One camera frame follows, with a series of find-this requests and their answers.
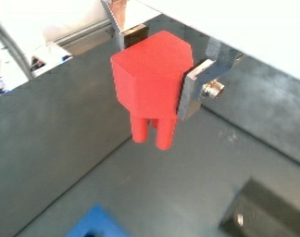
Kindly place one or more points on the black curved holder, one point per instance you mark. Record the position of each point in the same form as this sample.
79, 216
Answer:
259, 214

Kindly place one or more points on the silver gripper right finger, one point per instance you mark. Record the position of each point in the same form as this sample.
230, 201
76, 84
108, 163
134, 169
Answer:
201, 79

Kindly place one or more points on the blue shape sorting board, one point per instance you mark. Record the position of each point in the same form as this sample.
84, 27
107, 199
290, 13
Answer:
96, 224

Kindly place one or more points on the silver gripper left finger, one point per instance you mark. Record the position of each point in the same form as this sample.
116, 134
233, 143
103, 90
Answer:
127, 35

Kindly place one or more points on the red three prong object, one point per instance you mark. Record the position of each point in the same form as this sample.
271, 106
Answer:
147, 72

